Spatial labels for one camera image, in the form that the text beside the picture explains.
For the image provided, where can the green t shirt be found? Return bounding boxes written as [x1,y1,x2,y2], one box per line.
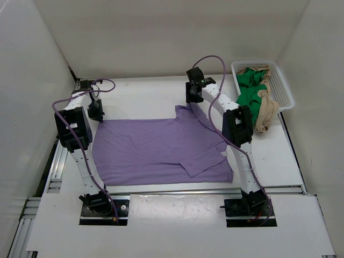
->
[236,67,267,126]

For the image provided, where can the purple t shirt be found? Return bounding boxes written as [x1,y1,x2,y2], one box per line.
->
[92,104,234,186]

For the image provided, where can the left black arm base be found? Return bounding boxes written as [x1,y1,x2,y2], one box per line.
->
[79,191,130,226]

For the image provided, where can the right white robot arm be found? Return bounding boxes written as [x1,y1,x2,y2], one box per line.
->
[185,67,264,215]

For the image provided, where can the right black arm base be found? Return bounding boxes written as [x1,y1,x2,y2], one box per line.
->
[219,190,277,228]

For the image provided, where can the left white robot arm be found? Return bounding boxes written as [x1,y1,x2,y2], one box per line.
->
[52,79,109,199]

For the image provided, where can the beige t shirt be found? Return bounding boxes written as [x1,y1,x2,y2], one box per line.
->
[251,66,280,133]

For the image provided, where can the white plastic basket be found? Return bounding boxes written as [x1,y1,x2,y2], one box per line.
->
[231,60,295,112]

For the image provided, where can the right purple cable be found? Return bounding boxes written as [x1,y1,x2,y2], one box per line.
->
[192,55,275,224]

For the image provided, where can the purple cable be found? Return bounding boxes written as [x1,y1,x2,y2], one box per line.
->
[192,55,275,224]
[51,78,119,218]

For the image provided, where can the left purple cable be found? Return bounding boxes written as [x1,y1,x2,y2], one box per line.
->
[51,78,119,218]

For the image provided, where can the aluminium frame rail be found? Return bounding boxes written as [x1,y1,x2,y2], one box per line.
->
[8,77,83,258]

